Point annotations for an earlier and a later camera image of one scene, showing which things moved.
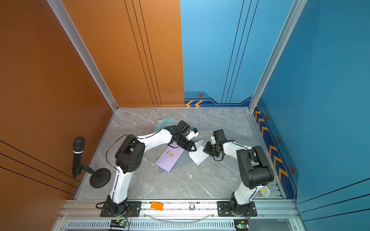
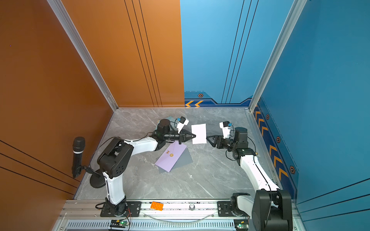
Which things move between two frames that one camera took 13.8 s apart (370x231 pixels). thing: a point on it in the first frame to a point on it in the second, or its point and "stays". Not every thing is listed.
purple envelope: (170, 157) stays
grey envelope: (184, 160) stays
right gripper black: (207, 150) to (217, 139)
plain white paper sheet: (199, 156) to (200, 131)
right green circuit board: (241, 224) stays
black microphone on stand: (99, 178) stays
